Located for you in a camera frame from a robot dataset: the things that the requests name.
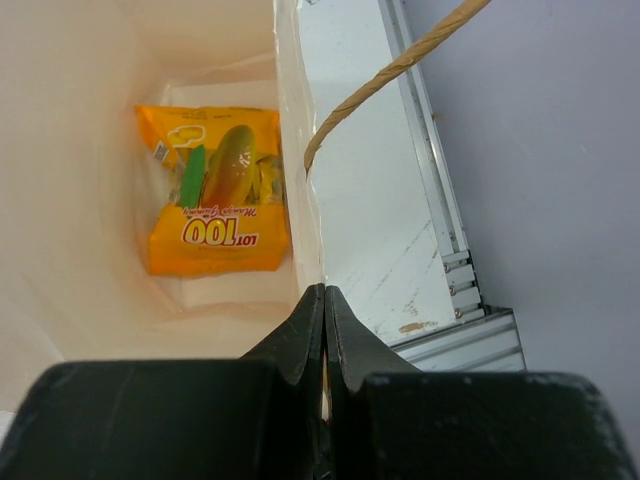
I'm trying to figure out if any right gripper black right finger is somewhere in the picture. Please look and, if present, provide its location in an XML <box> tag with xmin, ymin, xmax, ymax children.
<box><xmin>324</xmin><ymin>286</ymin><xmax>639</xmax><ymax>479</ymax></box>

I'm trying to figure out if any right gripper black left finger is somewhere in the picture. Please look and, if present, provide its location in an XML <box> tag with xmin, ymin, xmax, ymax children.
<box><xmin>1</xmin><ymin>285</ymin><xmax>324</xmax><ymax>479</ymax></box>

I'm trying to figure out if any orange Lot 100 gummy bag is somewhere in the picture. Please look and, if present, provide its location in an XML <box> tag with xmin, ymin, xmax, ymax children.
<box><xmin>135</xmin><ymin>105</ymin><xmax>290</xmax><ymax>277</ymax></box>

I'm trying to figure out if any white paper bag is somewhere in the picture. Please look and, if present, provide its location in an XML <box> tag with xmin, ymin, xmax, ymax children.
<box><xmin>0</xmin><ymin>0</ymin><xmax>494</xmax><ymax>416</ymax></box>

